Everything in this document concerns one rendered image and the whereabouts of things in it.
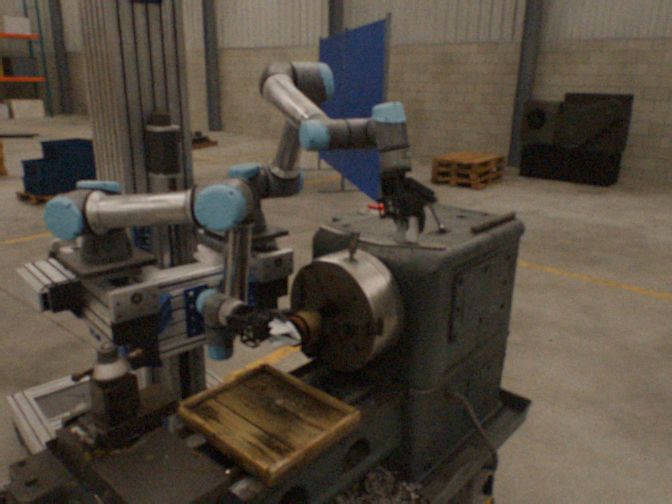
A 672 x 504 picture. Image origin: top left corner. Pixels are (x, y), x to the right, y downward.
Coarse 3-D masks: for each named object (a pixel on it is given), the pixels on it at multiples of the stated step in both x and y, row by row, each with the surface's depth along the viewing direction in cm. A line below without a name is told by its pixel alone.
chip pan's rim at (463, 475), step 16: (512, 400) 200; (528, 400) 196; (496, 416) 194; (512, 432) 189; (464, 448) 178; (496, 448) 180; (448, 464) 171; (464, 464) 163; (480, 464) 172; (400, 480) 162; (432, 480) 164; (464, 480) 165; (448, 496) 158
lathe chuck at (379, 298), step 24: (312, 264) 146; (336, 264) 140; (360, 264) 142; (336, 288) 142; (360, 288) 137; (384, 288) 140; (360, 312) 138; (384, 312) 138; (384, 336) 140; (336, 360) 148; (360, 360) 142
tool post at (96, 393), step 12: (96, 384) 108; (108, 384) 107; (120, 384) 108; (132, 384) 109; (96, 396) 109; (108, 396) 106; (120, 396) 108; (132, 396) 110; (96, 408) 110; (108, 408) 107; (120, 408) 109; (132, 408) 111; (108, 420) 108; (120, 420) 110
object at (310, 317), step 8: (304, 312) 138; (312, 312) 138; (296, 320) 135; (304, 320) 136; (312, 320) 137; (296, 328) 134; (304, 328) 135; (312, 328) 136; (320, 328) 137; (304, 336) 134; (312, 336) 136; (296, 344) 135; (304, 344) 138
